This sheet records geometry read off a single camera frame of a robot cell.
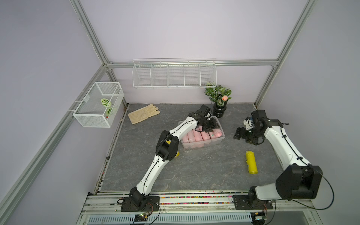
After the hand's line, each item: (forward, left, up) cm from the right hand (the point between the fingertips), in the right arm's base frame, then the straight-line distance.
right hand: (240, 137), depth 83 cm
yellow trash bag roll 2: (-11, -8, -11) cm, 17 cm away
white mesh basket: (+12, +81, +15) cm, 83 cm away
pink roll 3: (+8, +19, -10) cm, 23 cm away
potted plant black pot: (+29, +9, +7) cm, 31 cm away
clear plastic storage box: (+3, +19, -12) cm, 22 cm away
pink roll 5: (+7, +11, -5) cm, 15 cm away
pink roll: (+6, +33, -11) cm, 35 cm away
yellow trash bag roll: (-4, +38, -12) cm, 40 cm away
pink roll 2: (+7, +29, -11) cm, 32 cm away
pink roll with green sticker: (+7, +24, -11) cm, 27 cm away
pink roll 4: (+8, +14, -10) cm, 19 cm away
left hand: (+10, +9, -6) cm, 15 cm away
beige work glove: (+33, +68, -15) cm, 77 cm away
